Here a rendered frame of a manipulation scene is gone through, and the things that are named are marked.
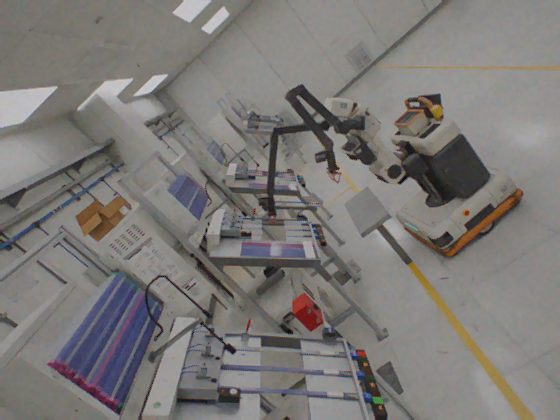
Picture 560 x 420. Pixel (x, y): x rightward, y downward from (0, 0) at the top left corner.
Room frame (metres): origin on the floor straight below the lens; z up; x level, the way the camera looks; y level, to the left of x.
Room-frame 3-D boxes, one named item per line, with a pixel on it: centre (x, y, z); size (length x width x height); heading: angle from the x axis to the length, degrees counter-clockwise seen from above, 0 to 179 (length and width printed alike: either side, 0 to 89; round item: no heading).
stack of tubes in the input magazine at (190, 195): (2.76, 0.45, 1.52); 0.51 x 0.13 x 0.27; 168
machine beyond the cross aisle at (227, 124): (7.62, -0.46, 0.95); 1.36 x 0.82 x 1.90; 78
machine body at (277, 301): (2.73, 0.58, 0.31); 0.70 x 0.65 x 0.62; 168
